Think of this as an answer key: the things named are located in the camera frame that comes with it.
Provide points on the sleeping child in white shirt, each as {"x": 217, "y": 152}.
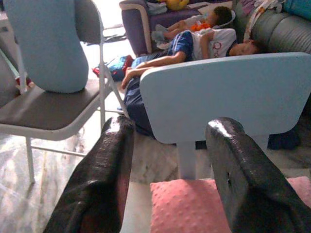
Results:
{"x": 206, "y": 43}

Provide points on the grey sofa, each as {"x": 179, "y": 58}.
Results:
{"x": 286, "y": 34}

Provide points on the sleeping child with orange toy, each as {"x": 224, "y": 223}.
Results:
{"x": 218, "y": 15}

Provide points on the grey white folding chair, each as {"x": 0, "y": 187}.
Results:
{"x": 48, "y": 109}

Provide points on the yellow plush toy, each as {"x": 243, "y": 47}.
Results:
{"x": 177, "y": 3}

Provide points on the floral patterned cloth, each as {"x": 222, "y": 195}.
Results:
{"x": 257, "y": 14}

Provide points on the teal cushion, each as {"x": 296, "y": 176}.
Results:
{"x": 298, "y": 6}

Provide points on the blue and red bag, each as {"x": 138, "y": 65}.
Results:
{"x": 119, "y": 66}

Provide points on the light blue child chair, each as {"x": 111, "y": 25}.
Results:
{"x": 51, "y": 48}
{"x": 218, "y": 97}

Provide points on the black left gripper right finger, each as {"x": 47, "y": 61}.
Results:
{"x": 243, "y": 174}

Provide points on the pink dotted pillow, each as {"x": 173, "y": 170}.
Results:
{"x": 184, "y": 208}

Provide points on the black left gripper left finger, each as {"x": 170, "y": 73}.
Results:
{"x": 97, "y": 174}

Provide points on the purple sofa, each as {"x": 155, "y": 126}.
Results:
{"x": 136, "y": 26}

